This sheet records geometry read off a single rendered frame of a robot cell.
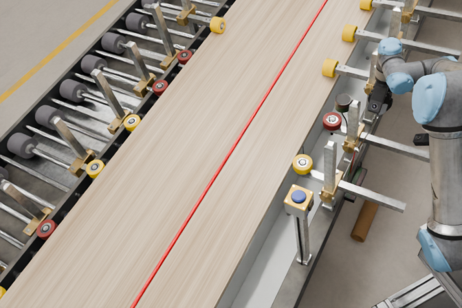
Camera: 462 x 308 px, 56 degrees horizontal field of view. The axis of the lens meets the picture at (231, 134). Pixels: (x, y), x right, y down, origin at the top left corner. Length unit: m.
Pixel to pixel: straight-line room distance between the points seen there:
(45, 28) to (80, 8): 0.39
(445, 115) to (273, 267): 1.05
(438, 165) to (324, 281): 1.46
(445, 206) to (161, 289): 0.98
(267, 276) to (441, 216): 0.87
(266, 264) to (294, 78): 0.86
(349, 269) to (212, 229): 1.08
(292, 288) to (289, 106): 0.77
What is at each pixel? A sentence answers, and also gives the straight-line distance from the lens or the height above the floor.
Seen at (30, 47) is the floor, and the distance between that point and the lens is 4.55.
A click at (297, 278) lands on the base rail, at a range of 1.80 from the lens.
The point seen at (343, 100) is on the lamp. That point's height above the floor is 1.10.
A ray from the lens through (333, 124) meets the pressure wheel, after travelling 1.89.
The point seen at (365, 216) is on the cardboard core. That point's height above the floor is 0.08.
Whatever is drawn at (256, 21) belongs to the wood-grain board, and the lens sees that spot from 2.42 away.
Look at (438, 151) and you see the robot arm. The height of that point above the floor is 1.46.
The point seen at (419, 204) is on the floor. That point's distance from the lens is 2.77.
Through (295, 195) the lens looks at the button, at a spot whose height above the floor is 1.23.
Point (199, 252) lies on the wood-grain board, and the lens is 1.67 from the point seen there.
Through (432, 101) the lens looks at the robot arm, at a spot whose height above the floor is 1.59.
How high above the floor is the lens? 2.41
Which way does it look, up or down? 52 degrees down
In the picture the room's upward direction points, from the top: 16 degrees counter-clockwise
